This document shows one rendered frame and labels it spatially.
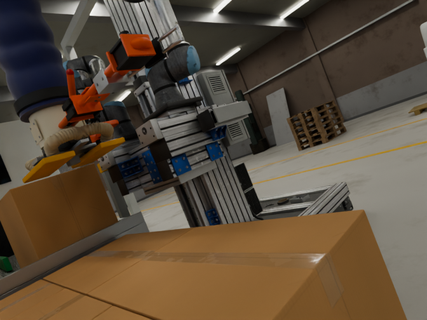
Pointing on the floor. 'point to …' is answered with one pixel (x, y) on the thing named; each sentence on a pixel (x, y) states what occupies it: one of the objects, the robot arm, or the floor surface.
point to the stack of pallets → (320, 134)
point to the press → (258, 144)
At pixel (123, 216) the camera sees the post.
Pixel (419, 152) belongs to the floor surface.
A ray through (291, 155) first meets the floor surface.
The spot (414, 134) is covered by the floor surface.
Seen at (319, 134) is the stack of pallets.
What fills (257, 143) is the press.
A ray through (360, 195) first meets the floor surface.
